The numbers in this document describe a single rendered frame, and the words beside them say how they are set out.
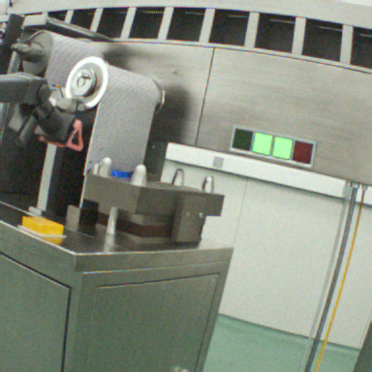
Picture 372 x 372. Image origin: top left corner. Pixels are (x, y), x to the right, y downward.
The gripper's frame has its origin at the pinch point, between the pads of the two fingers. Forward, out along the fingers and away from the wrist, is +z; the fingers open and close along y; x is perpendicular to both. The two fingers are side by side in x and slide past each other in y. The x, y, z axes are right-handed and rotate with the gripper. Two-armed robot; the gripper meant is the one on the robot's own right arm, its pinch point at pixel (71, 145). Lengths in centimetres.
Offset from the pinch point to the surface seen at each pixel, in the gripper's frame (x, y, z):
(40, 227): -23.9, 12.6, -8.9
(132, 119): 18.4, -0.5, 15.5
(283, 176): 125, -59, 237
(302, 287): 66, -27, 274
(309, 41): 60, 36, 21
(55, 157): -1.8, -8.2, 5.0
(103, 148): 6.2, -0.3, 11.1
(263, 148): 26, 29, 31
